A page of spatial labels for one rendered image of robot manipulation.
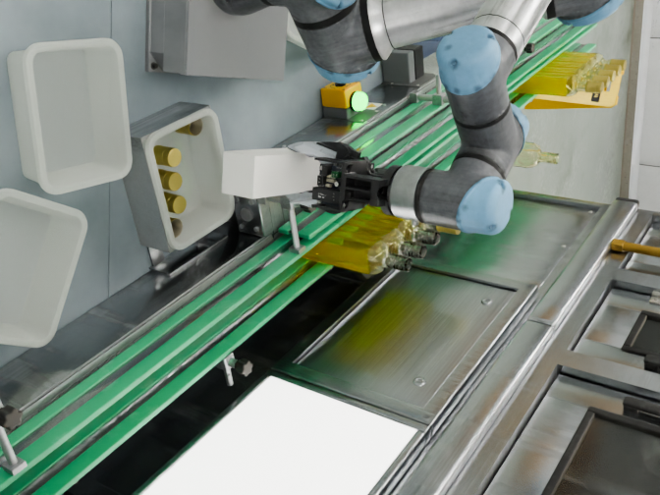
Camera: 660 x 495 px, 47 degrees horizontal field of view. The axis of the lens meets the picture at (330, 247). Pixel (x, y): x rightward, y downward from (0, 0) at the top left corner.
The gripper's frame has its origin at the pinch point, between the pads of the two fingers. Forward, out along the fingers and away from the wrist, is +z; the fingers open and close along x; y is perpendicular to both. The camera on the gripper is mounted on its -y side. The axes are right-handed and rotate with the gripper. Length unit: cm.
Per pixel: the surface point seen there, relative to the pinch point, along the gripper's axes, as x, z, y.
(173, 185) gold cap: 6.3, 27.8, -0.7
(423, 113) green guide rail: -8, 14, -67
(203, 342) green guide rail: 33.5, 18.5, -0.3
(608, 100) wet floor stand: -13, 54, -367
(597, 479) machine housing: 42, -48, -18
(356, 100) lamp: -10, 25, -54
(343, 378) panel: 38.4, -2.6, -14.8
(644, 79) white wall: -33, 98, -634
